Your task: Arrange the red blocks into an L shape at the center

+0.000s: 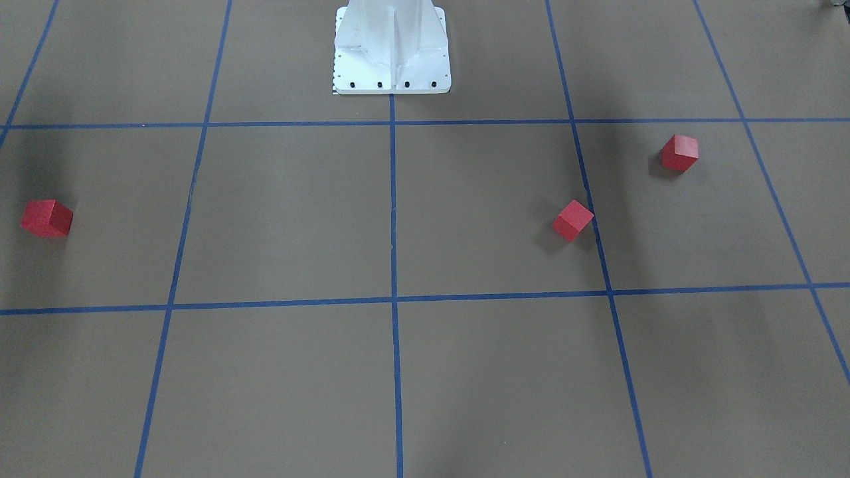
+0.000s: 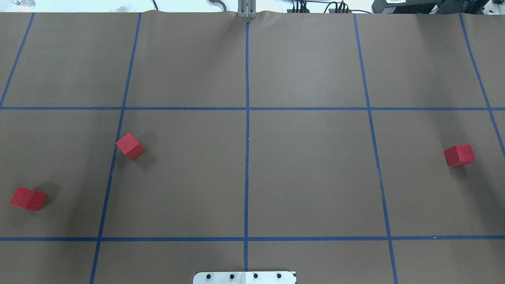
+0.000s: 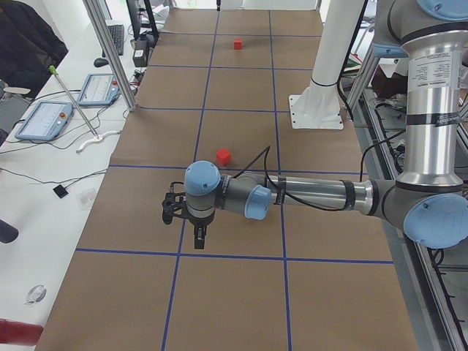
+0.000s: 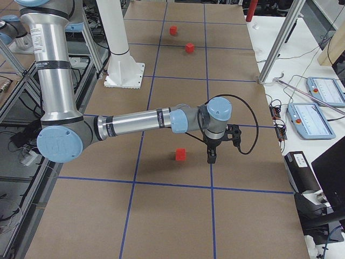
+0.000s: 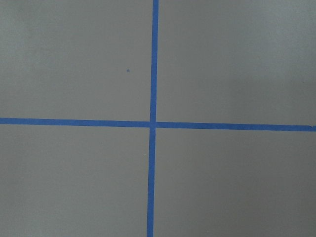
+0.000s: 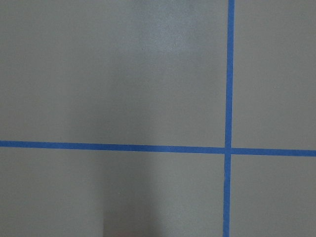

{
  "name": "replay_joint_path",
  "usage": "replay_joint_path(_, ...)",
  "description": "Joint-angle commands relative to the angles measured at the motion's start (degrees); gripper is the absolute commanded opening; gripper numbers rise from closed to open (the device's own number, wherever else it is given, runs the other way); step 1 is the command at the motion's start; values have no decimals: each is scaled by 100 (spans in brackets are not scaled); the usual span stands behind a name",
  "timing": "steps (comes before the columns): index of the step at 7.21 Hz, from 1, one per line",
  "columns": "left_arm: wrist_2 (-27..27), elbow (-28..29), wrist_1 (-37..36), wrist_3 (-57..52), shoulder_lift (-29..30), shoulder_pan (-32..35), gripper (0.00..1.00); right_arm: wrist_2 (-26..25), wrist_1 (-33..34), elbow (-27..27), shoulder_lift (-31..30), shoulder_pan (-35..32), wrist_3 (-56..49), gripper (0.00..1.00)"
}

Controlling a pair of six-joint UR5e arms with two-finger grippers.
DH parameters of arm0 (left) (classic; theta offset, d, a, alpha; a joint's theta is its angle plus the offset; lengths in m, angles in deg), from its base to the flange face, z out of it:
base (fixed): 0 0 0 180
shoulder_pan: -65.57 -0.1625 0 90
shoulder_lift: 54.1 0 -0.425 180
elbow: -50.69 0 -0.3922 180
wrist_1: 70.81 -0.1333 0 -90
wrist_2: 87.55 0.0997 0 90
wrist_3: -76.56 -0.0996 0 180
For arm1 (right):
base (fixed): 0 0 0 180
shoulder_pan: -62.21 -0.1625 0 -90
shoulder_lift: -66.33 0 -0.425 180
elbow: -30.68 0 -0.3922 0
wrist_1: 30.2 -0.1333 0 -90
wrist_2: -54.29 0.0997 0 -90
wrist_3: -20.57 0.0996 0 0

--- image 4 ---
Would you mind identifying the aluminium frame post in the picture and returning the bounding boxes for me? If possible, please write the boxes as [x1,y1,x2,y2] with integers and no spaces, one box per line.
[258,0,306,85]

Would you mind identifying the teach pendant farther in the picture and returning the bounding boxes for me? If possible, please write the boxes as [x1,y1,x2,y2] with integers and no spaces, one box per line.
[307,77,344,108]

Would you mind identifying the teach pendant nearer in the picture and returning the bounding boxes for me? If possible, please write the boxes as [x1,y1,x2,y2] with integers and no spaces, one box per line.
[287,103,336,140]

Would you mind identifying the white pedestal column with base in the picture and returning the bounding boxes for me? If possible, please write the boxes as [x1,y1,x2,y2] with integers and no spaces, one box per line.
[96,0,145,89]

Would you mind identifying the black monitor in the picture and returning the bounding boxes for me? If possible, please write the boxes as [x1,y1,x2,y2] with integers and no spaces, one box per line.
[312,137,344,209]

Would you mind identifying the black box with label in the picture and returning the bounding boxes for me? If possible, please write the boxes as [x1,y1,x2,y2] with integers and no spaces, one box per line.
[284,151,321,194]

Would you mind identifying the small circuit board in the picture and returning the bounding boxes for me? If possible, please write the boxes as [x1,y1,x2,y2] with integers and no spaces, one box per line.
[269,105,281,119]

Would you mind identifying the aluminium frame side table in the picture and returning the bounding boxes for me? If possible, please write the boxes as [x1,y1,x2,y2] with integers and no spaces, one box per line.
[1,25,102,258]

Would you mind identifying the brown paper table mat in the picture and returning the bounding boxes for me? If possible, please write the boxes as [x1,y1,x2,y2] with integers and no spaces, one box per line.
[25,1,308,258]

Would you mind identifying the red block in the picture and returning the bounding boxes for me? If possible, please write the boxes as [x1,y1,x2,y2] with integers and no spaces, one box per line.
[175,148,187,161]
[185,43,195,53]
[169,25,177,36]

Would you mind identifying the red cylinder object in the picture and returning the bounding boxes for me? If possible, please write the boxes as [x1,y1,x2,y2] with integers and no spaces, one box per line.
[246,0,258,22]

